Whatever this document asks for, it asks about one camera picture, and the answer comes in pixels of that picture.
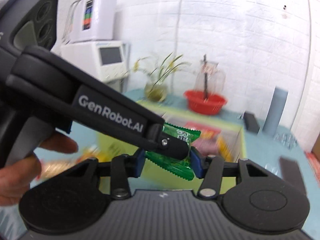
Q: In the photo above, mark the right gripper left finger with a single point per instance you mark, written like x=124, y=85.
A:
x=78, y=197

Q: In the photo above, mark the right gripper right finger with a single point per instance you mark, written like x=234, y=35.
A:
x=249, y=195

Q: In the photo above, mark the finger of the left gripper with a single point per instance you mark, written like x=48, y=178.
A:
x=167, y=142

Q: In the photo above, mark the green peas snack packet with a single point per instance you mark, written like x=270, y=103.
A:
x=178, y=167

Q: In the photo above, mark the yellow biscuit roll packet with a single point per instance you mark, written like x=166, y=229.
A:
x=52, y=168

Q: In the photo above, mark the gold snack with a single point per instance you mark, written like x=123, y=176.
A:
x=94, y=152

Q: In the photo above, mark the yellow chips bag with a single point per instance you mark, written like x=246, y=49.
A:
x=223, y=149

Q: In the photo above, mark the person's left hand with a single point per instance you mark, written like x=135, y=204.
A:
x=15, y=179

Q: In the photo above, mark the smartphone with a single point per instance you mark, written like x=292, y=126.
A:
x=291, y=173

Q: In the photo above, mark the red snack packet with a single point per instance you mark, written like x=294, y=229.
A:
x=207, y=132

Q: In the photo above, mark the glass vase with flowers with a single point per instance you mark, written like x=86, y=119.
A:
x=157, y=71

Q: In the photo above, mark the red plastic basket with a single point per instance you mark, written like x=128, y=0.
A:
x=210, y=106

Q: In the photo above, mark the green cardboard box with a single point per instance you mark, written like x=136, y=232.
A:
x=154, y=177

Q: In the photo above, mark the teal heart-print tablecloth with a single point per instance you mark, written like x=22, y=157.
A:
x=259, y=148

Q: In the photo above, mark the white water dispenser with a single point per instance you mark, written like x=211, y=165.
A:
x=106, y=61

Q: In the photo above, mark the black rectangular case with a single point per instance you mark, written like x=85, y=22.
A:
x=251, y=123

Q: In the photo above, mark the glass pitcher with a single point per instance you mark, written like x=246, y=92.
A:
x=216, y=78

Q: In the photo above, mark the black stirring stick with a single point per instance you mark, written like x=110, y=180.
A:
x=205, y=77

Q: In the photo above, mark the white water purifier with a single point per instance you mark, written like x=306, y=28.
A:
x=93, y=20

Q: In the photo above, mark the grey cylinder bottle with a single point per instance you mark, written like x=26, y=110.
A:
x=275, y=111

